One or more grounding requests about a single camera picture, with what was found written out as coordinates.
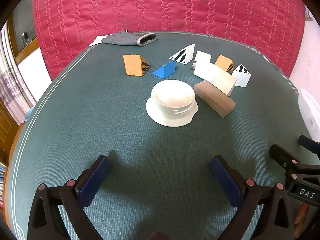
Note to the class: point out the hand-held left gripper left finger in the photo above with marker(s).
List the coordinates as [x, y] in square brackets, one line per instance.
[96, 177]

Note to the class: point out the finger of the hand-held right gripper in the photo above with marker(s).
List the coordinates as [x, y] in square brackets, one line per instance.
[282, 155]
[310, 143]

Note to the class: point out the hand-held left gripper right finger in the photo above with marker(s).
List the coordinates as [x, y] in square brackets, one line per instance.
[225, 180]

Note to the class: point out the clear plastic container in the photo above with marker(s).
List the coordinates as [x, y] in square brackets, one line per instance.
[310, 112]

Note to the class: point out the brown rectangular block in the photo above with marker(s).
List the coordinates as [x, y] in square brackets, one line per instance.
[212, 98]

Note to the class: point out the white zebra striped wedge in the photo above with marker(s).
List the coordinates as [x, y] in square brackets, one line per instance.
[186, 53]
[241, 78]

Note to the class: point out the cream wooden wedge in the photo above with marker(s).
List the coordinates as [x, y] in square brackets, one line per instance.
[222, 81]

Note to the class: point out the cream cup with saucer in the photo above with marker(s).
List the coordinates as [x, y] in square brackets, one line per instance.
[172, 100]

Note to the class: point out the small orange striped wedge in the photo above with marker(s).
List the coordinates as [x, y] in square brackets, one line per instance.
[222, 61]

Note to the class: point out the white charger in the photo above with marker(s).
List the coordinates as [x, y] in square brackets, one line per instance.
[206, 70]

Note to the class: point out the large orange striped wedge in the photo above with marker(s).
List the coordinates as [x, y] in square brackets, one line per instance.
[132, 65]

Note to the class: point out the blue wedge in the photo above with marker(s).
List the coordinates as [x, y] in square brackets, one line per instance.
[162, 71]

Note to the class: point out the pale rectangular block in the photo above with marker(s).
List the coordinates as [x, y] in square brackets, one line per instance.
[203, 55]

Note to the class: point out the light blue round object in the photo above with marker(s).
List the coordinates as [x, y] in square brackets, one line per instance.
[30, 113]

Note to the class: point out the row of books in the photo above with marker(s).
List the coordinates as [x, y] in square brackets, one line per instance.
[2, 185]

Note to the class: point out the wooden door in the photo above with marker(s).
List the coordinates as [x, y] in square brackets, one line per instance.
[6, 130]

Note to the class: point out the patterned curtain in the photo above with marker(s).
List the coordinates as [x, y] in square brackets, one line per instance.
[12, 80]

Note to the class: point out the white paper sheet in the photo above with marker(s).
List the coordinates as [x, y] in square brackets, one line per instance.
[96, 40]

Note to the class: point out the grey glove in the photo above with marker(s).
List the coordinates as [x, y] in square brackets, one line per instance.
[125, 39]

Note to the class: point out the dark bottle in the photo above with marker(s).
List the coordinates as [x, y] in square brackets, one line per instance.
[25, 38]

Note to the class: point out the red quilted blanket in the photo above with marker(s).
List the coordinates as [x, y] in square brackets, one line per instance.
[150, 5]

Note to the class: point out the window frame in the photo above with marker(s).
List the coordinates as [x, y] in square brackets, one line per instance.
[22, 17]

